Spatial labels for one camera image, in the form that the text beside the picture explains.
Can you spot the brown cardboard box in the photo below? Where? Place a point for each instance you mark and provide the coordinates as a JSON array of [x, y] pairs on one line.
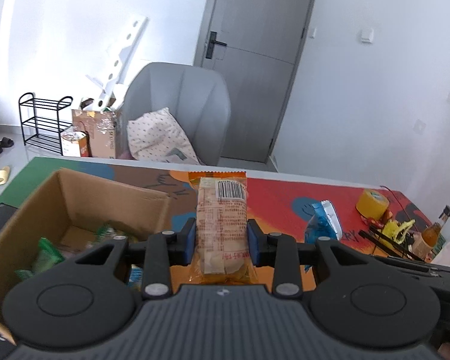
[[65, 205]]

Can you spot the blue white snack packet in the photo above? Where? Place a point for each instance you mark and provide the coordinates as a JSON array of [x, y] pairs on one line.
[[324, 224]]

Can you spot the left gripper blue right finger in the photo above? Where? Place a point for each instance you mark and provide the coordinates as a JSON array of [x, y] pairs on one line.
[[255, 241]]

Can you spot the yellow toy excavator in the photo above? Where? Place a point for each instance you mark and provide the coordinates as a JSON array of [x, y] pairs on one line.
[[397, 232]]

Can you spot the dotted cream pillow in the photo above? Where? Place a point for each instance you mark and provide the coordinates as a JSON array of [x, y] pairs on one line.
[[156, 136]]

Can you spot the black door handle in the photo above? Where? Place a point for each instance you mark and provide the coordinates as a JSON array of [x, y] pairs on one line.
[[212, 43]]

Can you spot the white perforated board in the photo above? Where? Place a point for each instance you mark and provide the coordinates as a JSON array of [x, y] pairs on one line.
[[108, 92]]

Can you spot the amber glass bottle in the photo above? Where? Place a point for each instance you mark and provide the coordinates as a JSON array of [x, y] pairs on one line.
[[427, 239]]

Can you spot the grey armchair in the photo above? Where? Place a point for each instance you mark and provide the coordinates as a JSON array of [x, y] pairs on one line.
[[197, 97]]

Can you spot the orange biscuit packet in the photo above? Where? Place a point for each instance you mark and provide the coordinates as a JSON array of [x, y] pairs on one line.
[[221, 254]]

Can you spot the black metal shoe rack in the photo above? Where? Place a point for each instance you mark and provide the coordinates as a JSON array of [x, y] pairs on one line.
[[41, 122]]

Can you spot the black cable tie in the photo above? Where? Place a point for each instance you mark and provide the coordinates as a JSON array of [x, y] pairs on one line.
[[387, 245]]

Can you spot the brown paper bag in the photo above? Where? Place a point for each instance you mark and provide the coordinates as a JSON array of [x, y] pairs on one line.
[[103, 129]]

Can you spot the yellow tape roll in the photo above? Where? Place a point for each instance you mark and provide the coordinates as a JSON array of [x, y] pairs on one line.
[[372, 204]]

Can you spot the orange white cylindrical tub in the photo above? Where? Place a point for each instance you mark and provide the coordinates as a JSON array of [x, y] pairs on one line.
[[74, 144]]

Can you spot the yellow slipper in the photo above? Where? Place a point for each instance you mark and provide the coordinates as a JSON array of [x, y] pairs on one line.
[[4, 175]]

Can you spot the snacks inside box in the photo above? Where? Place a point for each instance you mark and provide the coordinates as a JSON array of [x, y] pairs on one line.
[[49, 254]]

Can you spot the colourful printed table mat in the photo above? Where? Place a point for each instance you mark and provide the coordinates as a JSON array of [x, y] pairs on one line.
[[275, 202]]

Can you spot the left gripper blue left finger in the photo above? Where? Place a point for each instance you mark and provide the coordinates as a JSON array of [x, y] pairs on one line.
[[187, 241]]

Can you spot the white wall switch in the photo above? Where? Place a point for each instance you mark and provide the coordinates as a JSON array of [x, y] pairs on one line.
[[367, 35]]

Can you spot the grey room door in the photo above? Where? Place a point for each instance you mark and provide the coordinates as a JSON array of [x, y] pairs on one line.
[[265, 39]]

